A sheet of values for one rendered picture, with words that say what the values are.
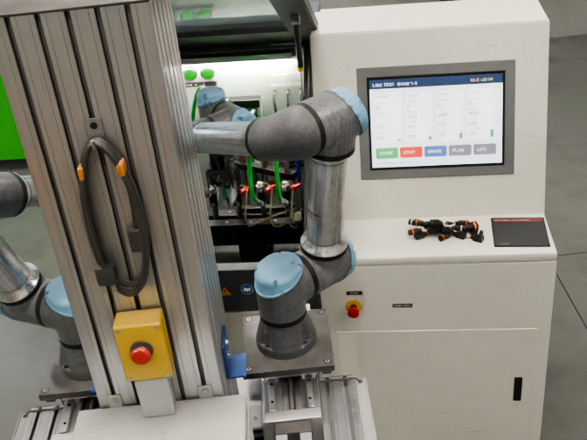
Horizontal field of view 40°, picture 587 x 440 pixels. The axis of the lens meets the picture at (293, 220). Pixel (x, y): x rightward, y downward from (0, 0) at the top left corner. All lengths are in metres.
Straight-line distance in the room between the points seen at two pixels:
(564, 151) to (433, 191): 2.64
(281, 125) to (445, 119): 0.95
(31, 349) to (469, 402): 2.08
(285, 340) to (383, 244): 0.62
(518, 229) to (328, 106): 1.02
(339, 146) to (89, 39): 0.66
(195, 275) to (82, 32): 0.47
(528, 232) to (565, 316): 1.32
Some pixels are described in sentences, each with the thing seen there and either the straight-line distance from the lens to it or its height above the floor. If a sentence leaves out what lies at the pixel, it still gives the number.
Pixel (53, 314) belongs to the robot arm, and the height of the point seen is 1.22.
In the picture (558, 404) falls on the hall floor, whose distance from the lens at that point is 3.40.
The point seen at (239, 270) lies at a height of 0.95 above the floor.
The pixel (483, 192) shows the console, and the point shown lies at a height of 1.05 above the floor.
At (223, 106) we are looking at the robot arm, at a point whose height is 1.54.
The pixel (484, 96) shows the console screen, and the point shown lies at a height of 1.35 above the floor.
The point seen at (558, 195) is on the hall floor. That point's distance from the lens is 4.69.
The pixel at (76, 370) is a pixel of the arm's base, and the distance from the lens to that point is 2.07.
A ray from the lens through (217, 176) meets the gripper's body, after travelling 2.21.
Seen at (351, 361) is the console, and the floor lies 0.57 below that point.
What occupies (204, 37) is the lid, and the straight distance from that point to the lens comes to 2.59.
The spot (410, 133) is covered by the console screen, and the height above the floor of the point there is 1.25.
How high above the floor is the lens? 2.36
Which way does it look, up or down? 32 degrees down
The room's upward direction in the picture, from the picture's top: 6 degrees counter-clockwise
